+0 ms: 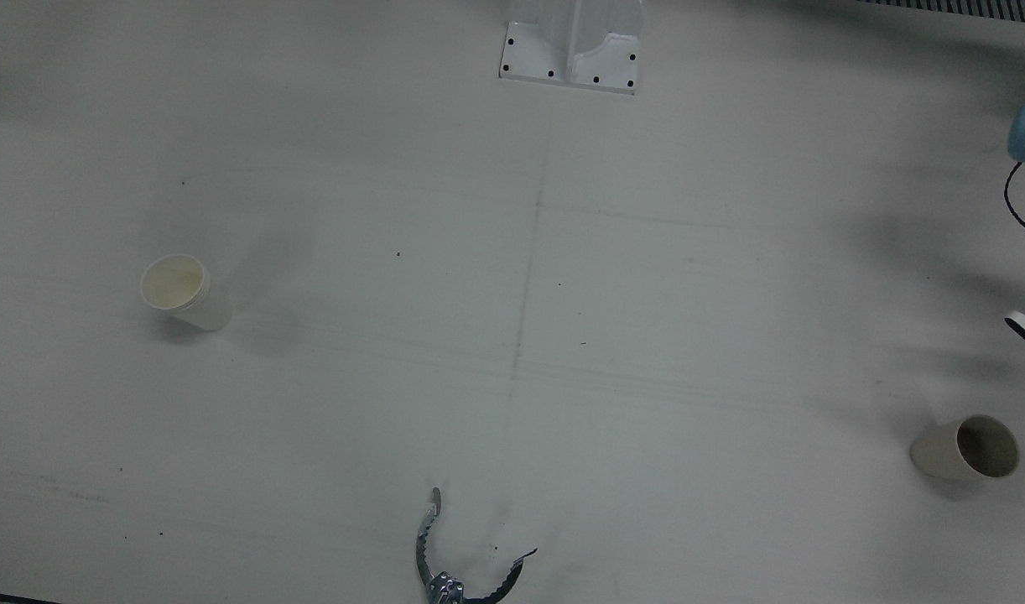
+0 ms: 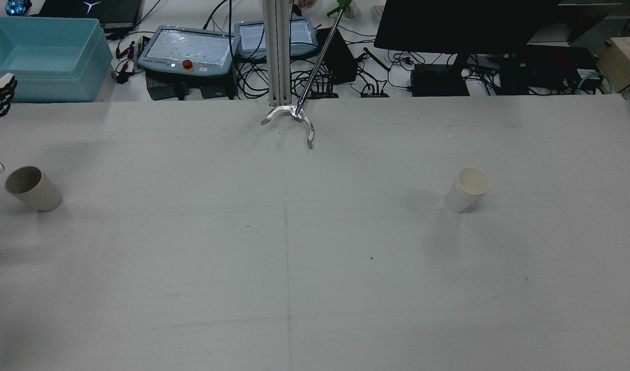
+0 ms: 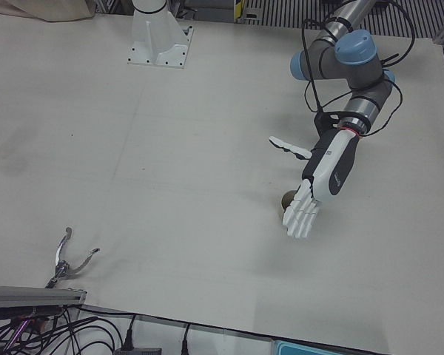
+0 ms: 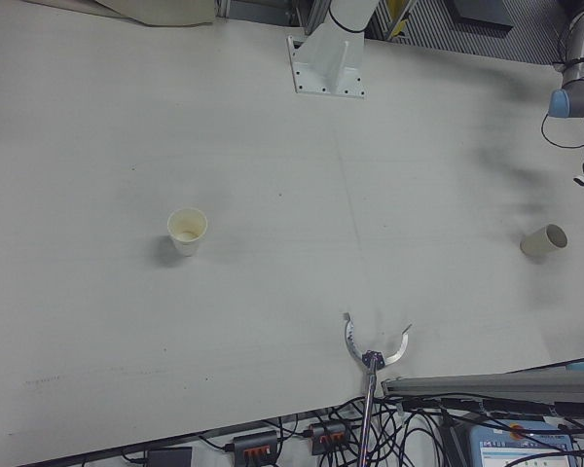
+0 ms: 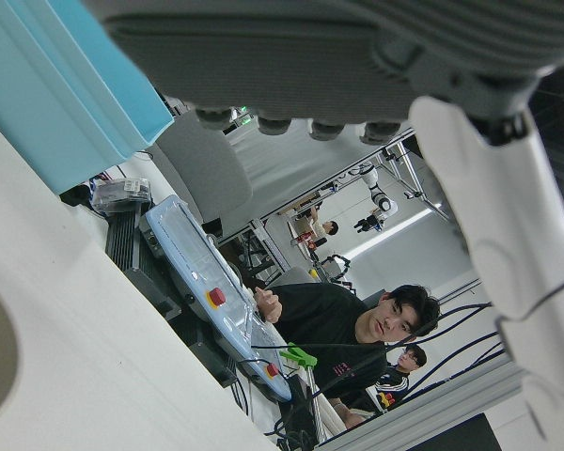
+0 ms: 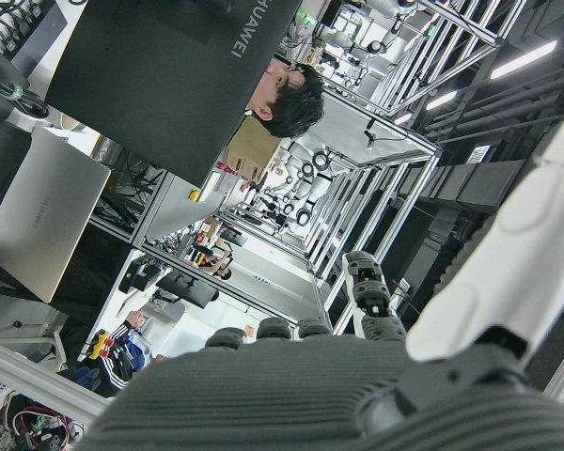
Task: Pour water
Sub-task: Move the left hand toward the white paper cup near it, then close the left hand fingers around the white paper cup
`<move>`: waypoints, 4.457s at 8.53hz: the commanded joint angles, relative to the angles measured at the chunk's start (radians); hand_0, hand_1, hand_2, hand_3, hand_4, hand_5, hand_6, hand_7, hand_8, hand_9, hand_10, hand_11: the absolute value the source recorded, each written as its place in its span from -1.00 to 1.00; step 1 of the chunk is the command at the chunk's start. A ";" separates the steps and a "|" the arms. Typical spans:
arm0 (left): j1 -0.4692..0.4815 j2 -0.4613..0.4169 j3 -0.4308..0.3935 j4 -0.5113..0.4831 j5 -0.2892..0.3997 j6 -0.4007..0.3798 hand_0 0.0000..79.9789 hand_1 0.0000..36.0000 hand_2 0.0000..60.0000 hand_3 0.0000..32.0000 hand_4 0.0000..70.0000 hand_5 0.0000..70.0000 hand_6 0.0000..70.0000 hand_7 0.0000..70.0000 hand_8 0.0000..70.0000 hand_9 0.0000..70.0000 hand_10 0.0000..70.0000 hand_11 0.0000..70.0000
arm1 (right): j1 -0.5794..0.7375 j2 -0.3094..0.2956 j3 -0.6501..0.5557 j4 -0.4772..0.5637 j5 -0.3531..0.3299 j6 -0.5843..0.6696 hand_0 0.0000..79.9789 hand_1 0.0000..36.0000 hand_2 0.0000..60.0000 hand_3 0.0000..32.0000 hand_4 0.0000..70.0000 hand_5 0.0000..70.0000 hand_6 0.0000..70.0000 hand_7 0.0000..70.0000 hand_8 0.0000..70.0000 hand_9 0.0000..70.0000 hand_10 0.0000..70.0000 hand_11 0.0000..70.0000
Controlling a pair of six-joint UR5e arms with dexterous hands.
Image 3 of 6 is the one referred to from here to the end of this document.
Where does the beige cloth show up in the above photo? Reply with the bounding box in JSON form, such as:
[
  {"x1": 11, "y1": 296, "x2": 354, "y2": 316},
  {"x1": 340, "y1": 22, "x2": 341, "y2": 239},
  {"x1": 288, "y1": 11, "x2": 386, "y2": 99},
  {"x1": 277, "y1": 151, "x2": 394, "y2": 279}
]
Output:
[{"x1": 0, "y1": 0, "x2": 97, "y2": 22}]

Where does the purple cable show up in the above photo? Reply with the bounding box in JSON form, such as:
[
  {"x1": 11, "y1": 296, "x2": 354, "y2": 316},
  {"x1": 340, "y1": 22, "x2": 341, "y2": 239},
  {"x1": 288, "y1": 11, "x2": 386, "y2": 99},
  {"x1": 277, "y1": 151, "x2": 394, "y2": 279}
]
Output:
[{"x1": 3, "y1": 318, "x2": 30, "y2": 351}]

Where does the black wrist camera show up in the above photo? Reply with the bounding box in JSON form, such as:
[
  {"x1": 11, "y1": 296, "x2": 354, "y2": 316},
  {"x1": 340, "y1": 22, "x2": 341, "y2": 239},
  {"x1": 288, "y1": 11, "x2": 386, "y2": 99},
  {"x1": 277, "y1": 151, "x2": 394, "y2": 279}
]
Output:
[{"x1": 314, "y1": 110, "x2": 347, "y2": 136}]

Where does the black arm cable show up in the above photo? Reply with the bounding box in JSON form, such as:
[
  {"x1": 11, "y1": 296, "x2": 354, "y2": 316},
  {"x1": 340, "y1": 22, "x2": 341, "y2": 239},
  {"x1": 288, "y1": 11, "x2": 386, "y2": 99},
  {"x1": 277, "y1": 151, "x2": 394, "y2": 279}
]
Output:
[{"x1": 300, "y1": 0, "x2": 415, "y2": 138}]

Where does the aluminium profile post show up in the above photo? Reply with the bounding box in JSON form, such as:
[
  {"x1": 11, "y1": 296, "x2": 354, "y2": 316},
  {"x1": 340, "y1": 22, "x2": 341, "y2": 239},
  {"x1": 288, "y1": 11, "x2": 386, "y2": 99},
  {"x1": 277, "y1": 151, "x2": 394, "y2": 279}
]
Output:
[{"x1": 0, "y1": 284, "x2": 88, "y2": 308}]

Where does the beige paper cup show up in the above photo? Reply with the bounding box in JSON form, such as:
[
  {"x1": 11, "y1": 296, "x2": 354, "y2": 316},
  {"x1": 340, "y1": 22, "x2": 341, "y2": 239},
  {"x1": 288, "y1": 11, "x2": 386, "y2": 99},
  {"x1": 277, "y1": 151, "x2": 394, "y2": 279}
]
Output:
[{"x1": 280, "y1": 189, "x2": 300, "y2": 220}]

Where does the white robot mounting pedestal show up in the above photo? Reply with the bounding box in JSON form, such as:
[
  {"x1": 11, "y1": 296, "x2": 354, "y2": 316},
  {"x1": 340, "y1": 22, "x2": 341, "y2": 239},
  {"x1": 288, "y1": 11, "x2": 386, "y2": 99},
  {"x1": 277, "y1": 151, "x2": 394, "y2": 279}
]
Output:
[{"x1": 127, "y1": 0, "x2": 194, "y2": 70}]

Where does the black power plug cable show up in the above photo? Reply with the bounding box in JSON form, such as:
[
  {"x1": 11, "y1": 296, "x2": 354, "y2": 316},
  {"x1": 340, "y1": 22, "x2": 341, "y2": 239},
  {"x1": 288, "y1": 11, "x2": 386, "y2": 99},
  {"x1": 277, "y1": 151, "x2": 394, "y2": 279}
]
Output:
[
  {"x1": 124, "y1": 313, "x2": 138, "y2": 349},
  {"x1": 180, "y1": 323, "x2": 192, "y2": 355}
]

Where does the grey power box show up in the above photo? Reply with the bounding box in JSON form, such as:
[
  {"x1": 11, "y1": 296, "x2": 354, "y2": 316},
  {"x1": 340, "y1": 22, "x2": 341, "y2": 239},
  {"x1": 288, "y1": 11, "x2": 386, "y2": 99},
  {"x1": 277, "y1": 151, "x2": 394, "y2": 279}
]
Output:
[{"x1": 114, "y1": 346, "x2": 164, "y2": 355}]

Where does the metal reacher grabber tool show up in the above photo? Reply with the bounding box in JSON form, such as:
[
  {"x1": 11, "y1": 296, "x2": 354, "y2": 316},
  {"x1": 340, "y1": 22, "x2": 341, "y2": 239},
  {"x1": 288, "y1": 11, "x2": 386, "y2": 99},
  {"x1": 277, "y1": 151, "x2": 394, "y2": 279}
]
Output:
[{"x1": 44, "y1": 226, "x2": 101, "y2": 289}]

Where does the white dexterous robot hand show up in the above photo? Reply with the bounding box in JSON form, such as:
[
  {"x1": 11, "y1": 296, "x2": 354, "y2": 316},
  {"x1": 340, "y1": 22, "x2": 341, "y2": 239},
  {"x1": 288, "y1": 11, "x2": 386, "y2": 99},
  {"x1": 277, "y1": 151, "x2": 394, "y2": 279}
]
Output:
[{"x1": 268, "y1": 127, "x2": 360, "y2": 240}]

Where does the teal plastic bin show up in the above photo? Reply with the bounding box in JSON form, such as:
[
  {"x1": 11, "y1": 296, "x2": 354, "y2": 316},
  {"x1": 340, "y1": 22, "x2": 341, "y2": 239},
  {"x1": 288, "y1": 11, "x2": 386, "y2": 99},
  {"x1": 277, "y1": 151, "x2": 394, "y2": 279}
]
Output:
[{"x1": 272, "y1": 339, "x2": 357, "y2": 355}]

